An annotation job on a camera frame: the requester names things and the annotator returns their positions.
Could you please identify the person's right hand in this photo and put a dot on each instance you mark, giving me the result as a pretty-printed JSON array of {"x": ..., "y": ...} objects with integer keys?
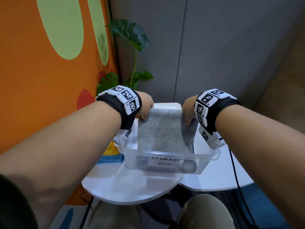
[{"x": 189, "y": 109}]

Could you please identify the person's left hand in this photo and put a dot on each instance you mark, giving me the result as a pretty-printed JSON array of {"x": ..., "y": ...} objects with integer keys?
[{"x": 146, "y": 104}]

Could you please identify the yellow towel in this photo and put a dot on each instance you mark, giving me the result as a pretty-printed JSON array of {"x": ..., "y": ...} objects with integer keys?
[{"x": 110, "y": 150}]

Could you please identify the clear plastic storage box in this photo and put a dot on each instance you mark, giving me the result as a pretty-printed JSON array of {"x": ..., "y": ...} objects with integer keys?
[{"x": 133, "y": 162}]

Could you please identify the blue towel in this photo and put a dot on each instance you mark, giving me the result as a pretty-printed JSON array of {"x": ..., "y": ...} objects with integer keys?
[{"x": 112, "y": 158}]

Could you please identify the person's right forearm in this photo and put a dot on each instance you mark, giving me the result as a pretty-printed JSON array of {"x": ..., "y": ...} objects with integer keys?
[{"x": 267, "y": 152}]

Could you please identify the person's left forearm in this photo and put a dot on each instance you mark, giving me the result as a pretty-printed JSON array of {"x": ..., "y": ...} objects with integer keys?
[{"x": 59, "y": 152}]

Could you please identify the person's right leg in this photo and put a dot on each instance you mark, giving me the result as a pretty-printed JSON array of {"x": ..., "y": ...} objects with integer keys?
[{"x": 205, "y": 212}]

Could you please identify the person's leg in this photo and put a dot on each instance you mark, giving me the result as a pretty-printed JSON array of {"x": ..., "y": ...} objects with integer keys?
[
  {"x": 205, "y": 212},
  {"x": 114, "y": 217}
]

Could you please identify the person's left leg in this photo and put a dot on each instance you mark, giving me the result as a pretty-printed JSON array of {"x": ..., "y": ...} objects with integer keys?
[{"x": 114, "y": 217}]

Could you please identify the black left wristband with markers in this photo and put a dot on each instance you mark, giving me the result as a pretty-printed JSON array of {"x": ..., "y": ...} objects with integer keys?
[{"x": 116, "y": 104}]

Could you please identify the black wristband with markers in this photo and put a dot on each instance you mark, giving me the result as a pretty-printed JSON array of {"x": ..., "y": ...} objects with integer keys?
[
  {"x": 221, "y": 109},
  {"x": 116, "y": 104}
]

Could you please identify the black right wristband with markers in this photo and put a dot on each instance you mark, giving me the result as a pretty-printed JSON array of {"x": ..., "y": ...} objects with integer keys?
[{"x": 221, "y": 109}]

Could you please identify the green leafy plant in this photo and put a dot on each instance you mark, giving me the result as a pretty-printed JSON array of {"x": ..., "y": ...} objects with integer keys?
[{"x": 131, "y": 33}]

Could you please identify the dark green shirt sleeve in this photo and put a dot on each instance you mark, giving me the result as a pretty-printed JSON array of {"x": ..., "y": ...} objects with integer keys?
[{"x": 14, "y": 205}]

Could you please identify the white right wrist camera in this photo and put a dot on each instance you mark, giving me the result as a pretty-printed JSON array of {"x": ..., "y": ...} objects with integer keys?
[{"x": 214, "y": 140}]

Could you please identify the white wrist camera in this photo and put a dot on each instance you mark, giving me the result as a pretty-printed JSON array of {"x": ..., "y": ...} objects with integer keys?
[
  {"x": 121, "y": 137},
  {"x": 214, "y": 140}
]

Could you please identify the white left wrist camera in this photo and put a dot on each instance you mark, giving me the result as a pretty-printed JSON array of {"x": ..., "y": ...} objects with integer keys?
[{"x": 121, "y": 137}]

